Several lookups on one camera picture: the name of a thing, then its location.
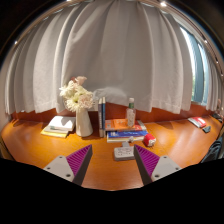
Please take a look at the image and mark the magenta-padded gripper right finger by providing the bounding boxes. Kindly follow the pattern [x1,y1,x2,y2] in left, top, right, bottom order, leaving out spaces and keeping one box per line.
[133,143,183,186]

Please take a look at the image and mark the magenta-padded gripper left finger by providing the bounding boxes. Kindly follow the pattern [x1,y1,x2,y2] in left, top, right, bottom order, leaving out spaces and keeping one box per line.
[43,143,94,187]

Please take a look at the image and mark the yellow book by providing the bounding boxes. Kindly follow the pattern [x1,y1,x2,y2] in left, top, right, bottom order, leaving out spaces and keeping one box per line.
[40,125,69,139]

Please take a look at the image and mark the white ceramic vase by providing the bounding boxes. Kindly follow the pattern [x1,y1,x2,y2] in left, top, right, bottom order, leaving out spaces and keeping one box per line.
[75,107,94,138]

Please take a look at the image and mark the flat blue book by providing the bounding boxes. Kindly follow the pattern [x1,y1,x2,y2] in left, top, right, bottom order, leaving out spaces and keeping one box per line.
[107,129,149,139]

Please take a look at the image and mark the dark cloth bag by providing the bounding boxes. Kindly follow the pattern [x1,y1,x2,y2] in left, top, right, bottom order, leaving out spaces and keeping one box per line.
[200,136,224,164]

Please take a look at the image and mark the flat white book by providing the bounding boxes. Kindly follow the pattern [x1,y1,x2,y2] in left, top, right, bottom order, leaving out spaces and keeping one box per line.
[106,135,146,144]

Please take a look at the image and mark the red and white booklet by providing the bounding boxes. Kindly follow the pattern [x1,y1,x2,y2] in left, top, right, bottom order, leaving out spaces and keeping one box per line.
[187,116,208,129]

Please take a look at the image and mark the clear green-labelled plastic bottle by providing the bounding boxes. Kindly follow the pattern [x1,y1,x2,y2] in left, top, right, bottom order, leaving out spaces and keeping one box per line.
[125,97,137,128]

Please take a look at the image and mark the flat orange book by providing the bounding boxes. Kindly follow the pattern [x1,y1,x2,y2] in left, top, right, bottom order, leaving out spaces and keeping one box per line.
[104,118,147,132]

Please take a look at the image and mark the upright blue book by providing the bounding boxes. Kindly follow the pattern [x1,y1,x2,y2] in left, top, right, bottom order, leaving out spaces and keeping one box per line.
[101,96,107,138]

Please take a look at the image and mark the white flower bouquet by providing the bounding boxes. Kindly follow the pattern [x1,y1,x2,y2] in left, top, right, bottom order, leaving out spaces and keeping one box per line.
[59,75,95,113]

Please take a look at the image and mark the window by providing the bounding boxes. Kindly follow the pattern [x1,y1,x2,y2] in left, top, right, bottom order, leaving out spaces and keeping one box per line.
[181,28,209,104]

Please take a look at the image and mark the white curtain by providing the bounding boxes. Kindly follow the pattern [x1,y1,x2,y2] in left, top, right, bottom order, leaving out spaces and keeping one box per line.
[0,0,224,116]

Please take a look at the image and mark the ceiling lights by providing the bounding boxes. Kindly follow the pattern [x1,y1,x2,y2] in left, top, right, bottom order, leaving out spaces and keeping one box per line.
[13,0,218,64]

